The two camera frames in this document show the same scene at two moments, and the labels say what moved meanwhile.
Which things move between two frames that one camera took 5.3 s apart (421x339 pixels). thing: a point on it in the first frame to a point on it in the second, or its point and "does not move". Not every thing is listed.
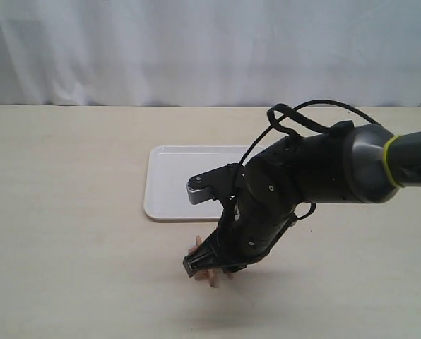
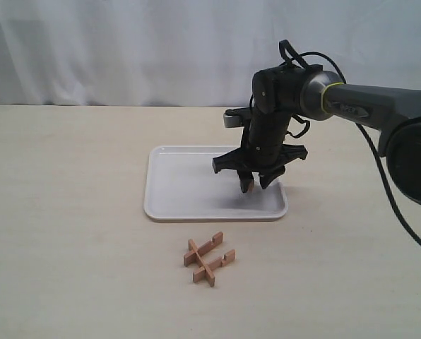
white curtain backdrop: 209,53 does not move
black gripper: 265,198 to 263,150
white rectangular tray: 168,169 does not move
